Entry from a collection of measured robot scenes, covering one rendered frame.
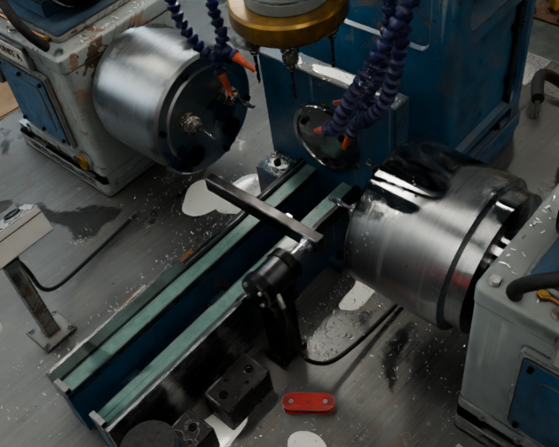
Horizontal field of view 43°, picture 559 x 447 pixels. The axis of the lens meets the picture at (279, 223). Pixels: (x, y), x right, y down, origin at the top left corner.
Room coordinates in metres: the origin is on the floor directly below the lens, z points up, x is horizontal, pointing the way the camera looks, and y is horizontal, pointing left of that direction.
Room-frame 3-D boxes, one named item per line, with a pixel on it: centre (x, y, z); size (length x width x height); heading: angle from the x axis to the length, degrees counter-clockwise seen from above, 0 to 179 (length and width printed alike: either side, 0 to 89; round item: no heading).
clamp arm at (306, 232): (0.83, 0.03, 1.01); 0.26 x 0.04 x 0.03; 42
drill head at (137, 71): (1.19, 0.20, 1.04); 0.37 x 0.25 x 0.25; 42
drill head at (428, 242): (0.67, -0.26, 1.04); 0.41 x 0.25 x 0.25; 42
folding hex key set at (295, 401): (0.58, 0.00, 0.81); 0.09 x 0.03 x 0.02; 79
